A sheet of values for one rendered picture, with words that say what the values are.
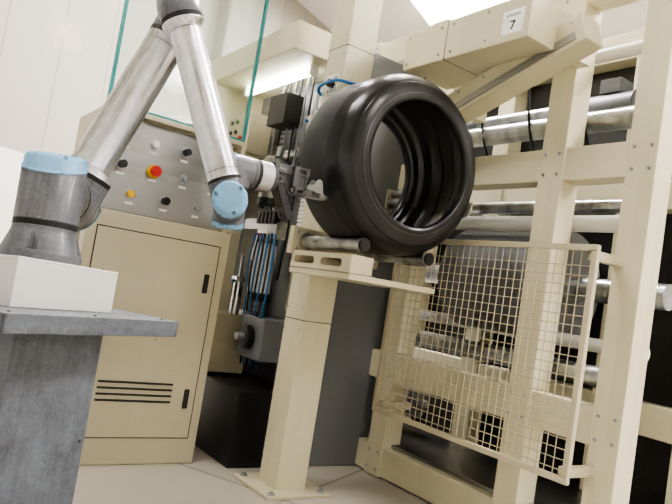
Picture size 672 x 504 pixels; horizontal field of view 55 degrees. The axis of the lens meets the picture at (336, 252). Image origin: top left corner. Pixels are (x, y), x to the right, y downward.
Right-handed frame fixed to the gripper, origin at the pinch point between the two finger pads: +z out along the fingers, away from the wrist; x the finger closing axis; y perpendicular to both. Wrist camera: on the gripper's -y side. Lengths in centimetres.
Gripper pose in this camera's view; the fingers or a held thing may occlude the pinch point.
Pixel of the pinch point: (323, 199)
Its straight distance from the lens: 205.4
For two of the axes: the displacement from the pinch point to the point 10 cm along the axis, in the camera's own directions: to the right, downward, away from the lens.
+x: -5.7, -0.4, 8.2
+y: 1.6, -9.9, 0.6
